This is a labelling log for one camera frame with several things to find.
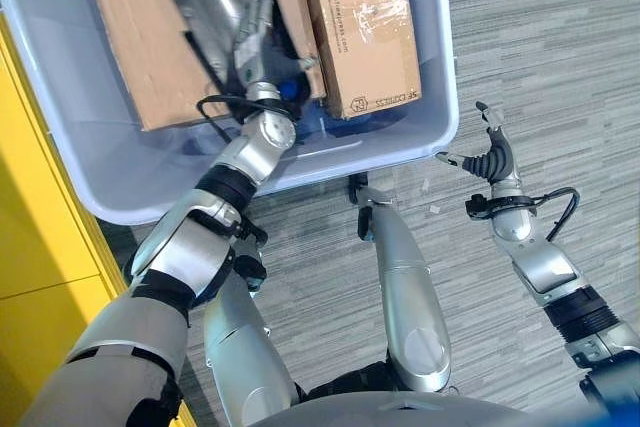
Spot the robot leg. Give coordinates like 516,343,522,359
201,239,302,427
347,172,452,394

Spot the robot right leg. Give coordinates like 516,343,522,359
347,172,452,394

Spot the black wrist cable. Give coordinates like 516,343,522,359
529,186,582,243
195,94,297,144

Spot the printed brown cardboard box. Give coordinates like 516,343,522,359
296,0,423,121

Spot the pale blue plastic box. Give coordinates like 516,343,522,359
0,0,461,226

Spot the robot left leg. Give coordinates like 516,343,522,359
201,239,302,427

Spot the flat brown cardboard sheet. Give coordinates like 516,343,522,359
83,0,327,133

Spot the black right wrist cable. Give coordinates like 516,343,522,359
529,186,582,243

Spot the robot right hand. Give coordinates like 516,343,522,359
436,101,517,186

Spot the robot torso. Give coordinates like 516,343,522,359
248,360,619,427

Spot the yellow shelf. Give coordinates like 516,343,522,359
0,14,197,427

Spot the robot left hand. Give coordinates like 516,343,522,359
229,0,321,98

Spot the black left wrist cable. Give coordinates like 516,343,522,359
195,94,297,144

